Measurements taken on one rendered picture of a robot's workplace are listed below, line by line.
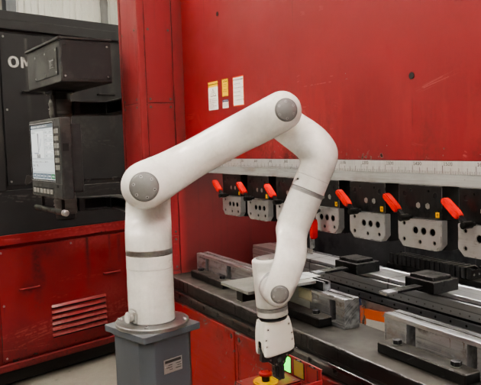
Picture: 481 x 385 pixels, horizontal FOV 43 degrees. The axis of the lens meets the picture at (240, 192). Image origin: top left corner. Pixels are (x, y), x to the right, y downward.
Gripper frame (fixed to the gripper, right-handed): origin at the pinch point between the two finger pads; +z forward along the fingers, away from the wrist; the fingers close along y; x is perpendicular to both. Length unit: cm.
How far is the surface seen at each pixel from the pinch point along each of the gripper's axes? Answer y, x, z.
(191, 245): -36, -119, -12
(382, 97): -36, 10, -70
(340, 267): -53, -34, -12
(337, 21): -39, -9, -94
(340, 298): -33.1, -11.3, -9.8
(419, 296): -59, -3, -6
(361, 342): -27.8, 2.7, -0.7
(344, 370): -19.2, 4.5, 4.6
